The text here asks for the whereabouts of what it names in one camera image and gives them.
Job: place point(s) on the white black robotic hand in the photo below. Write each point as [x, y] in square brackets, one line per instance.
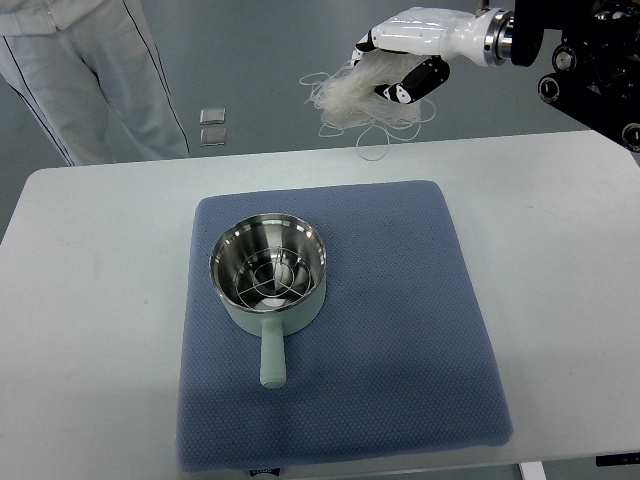
[435, 34]

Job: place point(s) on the white vermicelli nest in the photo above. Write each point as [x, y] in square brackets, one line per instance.
[347, 101]

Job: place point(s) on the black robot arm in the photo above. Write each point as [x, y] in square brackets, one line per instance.
[595, 77]

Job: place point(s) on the mint green steel pot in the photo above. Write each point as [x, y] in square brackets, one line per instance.
[253, 234]

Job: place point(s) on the upper metal floor plate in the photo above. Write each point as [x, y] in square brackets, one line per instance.
[212, 115]

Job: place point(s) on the metal floor plate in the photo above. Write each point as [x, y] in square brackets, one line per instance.
[213, 136]
[212, 115]

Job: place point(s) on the lower metal floor plate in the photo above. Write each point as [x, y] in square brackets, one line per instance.
[213, 136]

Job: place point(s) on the blue quilted mat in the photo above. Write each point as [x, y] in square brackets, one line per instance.
[397, 361]

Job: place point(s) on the person in grey tracksuit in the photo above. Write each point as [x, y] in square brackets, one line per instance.
[74, 63]

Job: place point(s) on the white table leg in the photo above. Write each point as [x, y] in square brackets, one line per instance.
[532, 471]

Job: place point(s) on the wire steaming rack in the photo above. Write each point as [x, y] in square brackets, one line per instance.
[272, 279]

